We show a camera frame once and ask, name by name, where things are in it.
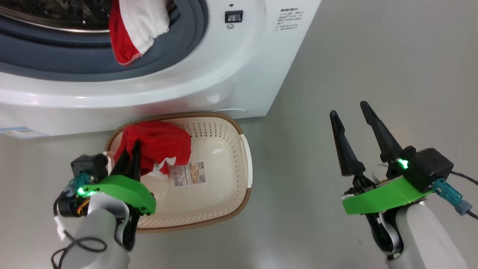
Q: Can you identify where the teal camera connector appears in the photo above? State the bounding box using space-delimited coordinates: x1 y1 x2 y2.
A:
431 179 473 216
63 173 93 197

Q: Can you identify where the teal right camera connector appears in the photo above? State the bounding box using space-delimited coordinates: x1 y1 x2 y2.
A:
431 179 473 216

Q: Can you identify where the teal left camera connector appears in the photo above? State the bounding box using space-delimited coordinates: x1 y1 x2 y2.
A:
63 173 93 197

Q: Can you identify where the black right camera cable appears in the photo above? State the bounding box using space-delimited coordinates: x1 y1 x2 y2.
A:
450 171 478 220

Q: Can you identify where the red and white garment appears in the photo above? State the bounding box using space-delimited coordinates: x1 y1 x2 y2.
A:
108 0 171 66

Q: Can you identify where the basket product label sticker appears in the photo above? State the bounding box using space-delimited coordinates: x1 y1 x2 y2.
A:
170 161 207 188

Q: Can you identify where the blue energy label sticker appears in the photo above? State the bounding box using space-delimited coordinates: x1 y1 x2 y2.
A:
0 127 49 140

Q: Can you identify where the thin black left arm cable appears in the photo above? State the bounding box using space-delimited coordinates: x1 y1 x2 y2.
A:
51 230 108 269

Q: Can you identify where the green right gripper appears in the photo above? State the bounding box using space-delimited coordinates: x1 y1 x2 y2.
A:
329 101 434 216

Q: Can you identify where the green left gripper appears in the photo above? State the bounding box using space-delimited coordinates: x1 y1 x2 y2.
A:
80 140 157 216

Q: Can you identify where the cream perforated laundry basket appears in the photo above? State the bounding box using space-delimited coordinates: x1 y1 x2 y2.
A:
105 112 254 234

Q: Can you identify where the white front-load washing machine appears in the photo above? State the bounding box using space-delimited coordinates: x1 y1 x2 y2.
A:
0 0 322 137

